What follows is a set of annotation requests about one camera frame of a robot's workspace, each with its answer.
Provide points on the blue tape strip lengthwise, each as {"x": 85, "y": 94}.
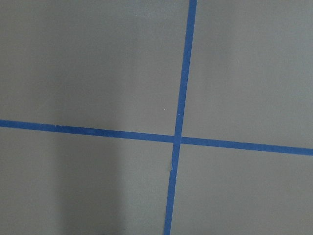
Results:
{"x": 192, "y": 7}

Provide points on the blue tape strip crosswise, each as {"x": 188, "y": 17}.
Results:
{"x": 155, "y": 137}

